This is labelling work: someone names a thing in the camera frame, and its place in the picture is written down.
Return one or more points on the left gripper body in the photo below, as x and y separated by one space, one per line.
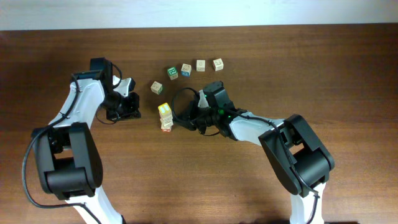
118 103

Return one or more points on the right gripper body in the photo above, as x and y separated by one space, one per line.
201 117

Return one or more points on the wooden block red edge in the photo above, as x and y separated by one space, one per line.
168 120

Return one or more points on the wooden block red side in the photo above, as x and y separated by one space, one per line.
166 127

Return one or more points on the wooden block yellow side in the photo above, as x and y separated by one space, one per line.
164 110

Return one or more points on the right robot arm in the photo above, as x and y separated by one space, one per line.
299 159

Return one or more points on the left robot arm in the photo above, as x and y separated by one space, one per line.
67 160

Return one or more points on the wooden block green side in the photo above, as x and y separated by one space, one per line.
156 87

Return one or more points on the wooden block blue side snail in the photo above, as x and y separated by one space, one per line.
186 70

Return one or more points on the plain wooden block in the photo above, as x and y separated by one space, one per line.
200 65

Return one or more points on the green R letter block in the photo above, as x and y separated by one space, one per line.
172 73

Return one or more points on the wooden block far right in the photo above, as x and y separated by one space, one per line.
218 64

